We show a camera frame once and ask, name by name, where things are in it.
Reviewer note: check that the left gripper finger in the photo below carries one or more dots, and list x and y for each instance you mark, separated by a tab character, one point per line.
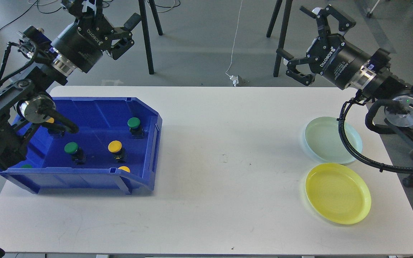
84	10
120	38

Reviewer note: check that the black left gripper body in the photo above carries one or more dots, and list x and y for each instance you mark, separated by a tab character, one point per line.
84	41

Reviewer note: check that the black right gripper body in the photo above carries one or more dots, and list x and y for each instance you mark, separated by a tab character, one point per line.
338	60

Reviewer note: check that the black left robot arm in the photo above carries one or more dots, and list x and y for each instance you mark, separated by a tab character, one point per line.
25	104

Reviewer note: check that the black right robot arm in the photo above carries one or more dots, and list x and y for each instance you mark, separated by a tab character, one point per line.
391	111

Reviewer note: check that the light green plate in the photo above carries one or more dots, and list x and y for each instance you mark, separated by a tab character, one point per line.
322	139

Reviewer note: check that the yellow push button front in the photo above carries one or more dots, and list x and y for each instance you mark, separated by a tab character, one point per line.
125	168

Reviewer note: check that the yellow plate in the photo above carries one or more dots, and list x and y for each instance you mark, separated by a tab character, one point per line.
338	193

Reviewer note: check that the black tripod left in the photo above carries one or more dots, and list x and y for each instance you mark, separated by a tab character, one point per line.
145	30

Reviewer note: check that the black tripod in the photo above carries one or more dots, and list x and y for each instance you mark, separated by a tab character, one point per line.
285	21
145	30

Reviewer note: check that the black tripod right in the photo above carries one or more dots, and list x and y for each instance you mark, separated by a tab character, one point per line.
285	21

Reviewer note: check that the blue plastic bin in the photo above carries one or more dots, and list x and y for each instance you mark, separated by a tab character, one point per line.
101	120

